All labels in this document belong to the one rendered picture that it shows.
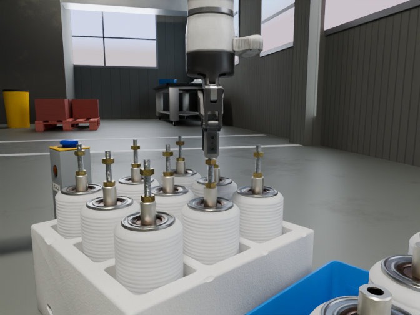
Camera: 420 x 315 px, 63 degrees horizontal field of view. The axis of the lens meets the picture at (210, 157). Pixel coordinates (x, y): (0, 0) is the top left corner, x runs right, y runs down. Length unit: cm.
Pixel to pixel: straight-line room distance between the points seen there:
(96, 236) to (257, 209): 27
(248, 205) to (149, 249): 22
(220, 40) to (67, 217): 41
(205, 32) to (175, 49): 831
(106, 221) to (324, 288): 41
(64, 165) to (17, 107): 559
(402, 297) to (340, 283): 36
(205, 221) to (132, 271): 13
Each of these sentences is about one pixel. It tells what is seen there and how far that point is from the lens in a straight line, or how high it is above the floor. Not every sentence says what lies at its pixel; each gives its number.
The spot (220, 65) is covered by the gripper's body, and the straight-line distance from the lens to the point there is 51.
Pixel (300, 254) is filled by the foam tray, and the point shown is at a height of 15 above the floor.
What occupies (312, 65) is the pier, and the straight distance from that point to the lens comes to 344.
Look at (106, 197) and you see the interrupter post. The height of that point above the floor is 26.
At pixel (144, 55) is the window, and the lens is 869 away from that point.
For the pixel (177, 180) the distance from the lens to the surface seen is 77.
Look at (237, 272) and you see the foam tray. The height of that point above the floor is 17.
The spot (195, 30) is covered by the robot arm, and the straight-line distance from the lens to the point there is 52.
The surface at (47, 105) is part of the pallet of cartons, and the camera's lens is 552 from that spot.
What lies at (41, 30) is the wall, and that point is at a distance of 748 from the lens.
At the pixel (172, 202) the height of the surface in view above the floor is 24.
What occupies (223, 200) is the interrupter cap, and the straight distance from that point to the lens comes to 58.
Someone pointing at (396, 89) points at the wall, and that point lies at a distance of 276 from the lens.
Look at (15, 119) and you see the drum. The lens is 642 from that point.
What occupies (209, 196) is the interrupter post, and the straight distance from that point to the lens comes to 55.
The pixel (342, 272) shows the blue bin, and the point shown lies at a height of 10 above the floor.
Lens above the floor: 42
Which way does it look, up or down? 9 degrees down
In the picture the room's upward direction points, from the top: straight up
